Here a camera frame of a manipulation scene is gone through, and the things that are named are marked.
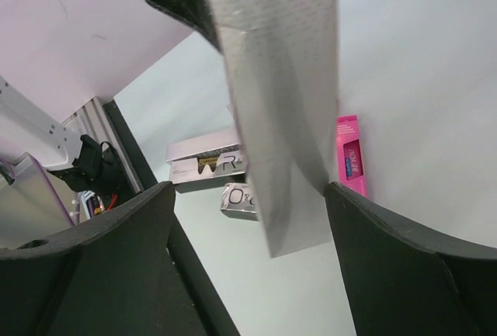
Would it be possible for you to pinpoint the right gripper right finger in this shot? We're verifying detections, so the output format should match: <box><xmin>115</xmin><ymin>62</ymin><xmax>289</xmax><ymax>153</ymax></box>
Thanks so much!
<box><xmin>325</xmin><ymin>182</ymin><xmax>496</xmax><ymax>335</ymax></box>

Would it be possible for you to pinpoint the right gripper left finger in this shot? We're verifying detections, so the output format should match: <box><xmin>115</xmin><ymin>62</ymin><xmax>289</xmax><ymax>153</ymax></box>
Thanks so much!
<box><xmin>1</xmin><ymin>182</ymin><xmax>238</xmax><ymax>335</ymax></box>

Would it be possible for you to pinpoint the plain silver toothpaste box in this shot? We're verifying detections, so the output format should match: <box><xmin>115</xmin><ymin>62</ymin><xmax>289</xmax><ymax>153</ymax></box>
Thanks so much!
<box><xmin>207</xmin><ymin>0</ymin><xmax>339</xmax><ymax>258</ymax></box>

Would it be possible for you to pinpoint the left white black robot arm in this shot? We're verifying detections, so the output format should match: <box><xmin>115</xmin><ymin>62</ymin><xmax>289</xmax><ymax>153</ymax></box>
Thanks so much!
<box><xmin>1</xmin><ymin>0</ymin><xmax>220</xmax><ymax>206</ymax></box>

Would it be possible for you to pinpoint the pink toothpaste box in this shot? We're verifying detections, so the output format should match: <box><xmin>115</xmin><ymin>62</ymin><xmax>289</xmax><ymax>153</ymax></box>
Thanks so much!
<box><xmin>335</xmin><ymin>115</ymin><xmax>367</xmax><ymax>197</ymax></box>

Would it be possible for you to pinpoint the silver O toothpaste box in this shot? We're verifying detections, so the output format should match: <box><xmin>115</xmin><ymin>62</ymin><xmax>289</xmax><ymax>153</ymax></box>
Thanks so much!
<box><xmin>220</xmin><ymin>182</ymin><xmax>258</xmax><ymax>221</ymax></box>

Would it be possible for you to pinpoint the silver WR toothpaste box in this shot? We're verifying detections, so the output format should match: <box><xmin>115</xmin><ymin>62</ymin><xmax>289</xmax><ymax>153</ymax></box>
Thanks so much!
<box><xmin>165</xmin><ymin>127</ymin><xmax>245</xmax><ymax>193</ymax></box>

